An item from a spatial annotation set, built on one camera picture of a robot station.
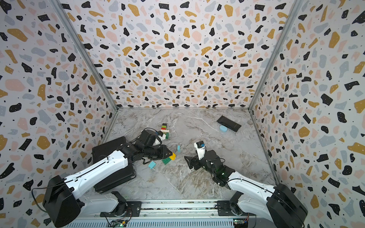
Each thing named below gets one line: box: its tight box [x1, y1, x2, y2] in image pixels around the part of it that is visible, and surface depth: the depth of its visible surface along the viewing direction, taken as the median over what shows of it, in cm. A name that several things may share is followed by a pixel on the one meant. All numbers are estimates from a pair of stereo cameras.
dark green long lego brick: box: [162, 156, 172, 165], surface depth 92 cm
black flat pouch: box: [216, 115, 242, 133], surface depth 112 cm
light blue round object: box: [219, 125, 228, 133], surface depth 109 cm
